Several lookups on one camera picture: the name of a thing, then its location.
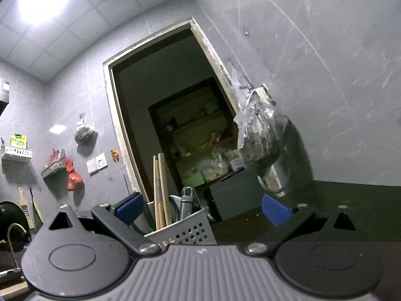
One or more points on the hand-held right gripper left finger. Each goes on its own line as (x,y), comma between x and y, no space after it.
(128,208)

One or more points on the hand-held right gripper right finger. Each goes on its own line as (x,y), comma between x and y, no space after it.
(275,211)

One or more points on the grey perforated utensil basket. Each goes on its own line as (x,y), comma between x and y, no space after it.
(194,229)

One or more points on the shiny metal container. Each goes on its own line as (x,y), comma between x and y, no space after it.
(275,178)

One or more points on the grey cabinet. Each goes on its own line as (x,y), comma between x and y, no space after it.
(231,194)

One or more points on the red plastic bag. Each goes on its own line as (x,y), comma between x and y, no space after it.
(74,178)

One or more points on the small white box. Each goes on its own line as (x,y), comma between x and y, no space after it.
(236,163)

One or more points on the green box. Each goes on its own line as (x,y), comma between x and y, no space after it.
(194,180)

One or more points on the clear plastic hanging bag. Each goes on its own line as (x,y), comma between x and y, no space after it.
(257,141)

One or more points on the clear bags of food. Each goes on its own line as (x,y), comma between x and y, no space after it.
(216,163)

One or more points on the dark hanging bag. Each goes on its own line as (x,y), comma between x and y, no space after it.
(83,133)

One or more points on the wooden shelf unit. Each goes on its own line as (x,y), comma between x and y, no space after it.
(188,131)

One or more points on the wooden spatula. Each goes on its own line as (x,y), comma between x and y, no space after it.
(22,203)

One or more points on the sink faucet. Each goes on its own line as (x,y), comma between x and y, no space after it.
(14,229)

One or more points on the black wok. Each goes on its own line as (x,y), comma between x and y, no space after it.
(11,219)

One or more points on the white wall switch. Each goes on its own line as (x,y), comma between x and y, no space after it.
(97,163)

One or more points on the orange wall hook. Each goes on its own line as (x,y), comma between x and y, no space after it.
(115,154)

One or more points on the grey wall rack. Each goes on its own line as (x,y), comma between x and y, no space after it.
(53,169)

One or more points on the wall faucet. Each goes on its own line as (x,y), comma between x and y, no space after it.
(249,87)

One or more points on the cream door frame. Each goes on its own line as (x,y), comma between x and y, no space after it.
(110,81)

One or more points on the dark wall appliance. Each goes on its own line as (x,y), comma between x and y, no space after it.
(3,91)

